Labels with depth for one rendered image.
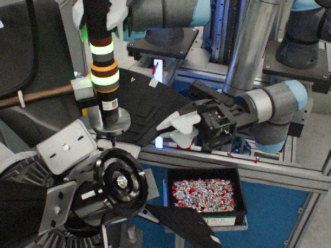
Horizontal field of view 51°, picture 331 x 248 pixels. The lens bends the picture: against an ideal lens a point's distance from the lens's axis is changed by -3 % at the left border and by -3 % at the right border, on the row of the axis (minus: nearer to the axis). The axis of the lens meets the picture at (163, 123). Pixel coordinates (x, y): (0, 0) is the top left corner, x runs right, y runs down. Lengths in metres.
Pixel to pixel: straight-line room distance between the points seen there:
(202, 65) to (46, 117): 0.88
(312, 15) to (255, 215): 0.72
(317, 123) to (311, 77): 1.56
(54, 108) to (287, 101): 0.50
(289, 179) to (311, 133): 1.53
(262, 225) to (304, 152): 1.19
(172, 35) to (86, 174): 0.86
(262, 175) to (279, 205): 0.18
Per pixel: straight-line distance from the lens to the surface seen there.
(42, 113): 0.62
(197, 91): 0.82
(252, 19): 0.87
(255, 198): 1.29
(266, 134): 0.90
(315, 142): 2.64
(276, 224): 1.40
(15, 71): 0.63
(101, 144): 0.72
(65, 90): 0.58
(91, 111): 0.60
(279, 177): 1.18
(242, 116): 0.78
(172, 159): 1.17
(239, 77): 0.90
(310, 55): 1.28
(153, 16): 0.80
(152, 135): 0.73
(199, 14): 0.82
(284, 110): 0.84
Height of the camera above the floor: 1.68
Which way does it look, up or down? 41 degrees down
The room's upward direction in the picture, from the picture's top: straight up
